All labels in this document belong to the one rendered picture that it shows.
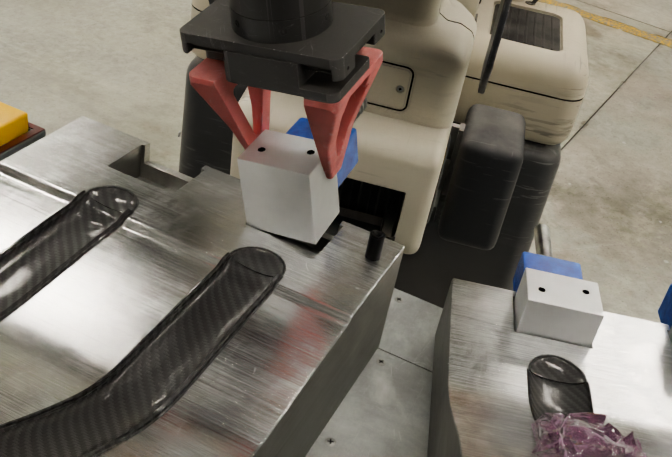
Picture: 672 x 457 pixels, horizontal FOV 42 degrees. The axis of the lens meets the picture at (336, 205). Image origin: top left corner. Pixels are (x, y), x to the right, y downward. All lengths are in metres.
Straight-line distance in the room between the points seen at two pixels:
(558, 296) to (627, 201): 2.07
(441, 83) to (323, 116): 0.42
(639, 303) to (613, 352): 1.64
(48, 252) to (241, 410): 0.17
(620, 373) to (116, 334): 0.31
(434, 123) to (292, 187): 0.41
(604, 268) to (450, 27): 1.46
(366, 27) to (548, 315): 0.22
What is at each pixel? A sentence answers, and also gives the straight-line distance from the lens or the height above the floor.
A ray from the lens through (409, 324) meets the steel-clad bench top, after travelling 0.66.
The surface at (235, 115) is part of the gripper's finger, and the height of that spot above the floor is 0.97.
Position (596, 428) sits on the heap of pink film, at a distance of 0.49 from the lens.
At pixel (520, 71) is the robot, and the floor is 0.79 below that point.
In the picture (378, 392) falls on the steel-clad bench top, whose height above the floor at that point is 0.80.
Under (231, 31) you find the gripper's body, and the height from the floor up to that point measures 1.02.
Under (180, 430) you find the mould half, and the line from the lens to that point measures 0.44.
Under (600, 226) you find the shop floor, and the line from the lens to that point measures 2.48.
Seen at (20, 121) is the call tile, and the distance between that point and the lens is 0.79.
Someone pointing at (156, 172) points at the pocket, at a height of 0.87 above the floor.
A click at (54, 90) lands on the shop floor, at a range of 2.65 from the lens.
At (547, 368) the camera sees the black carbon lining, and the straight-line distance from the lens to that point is 0.58.
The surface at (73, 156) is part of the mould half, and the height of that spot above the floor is 0.89.
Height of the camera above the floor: 1.22
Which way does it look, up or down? 33 degrees down
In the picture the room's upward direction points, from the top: 11 degrees clockwise
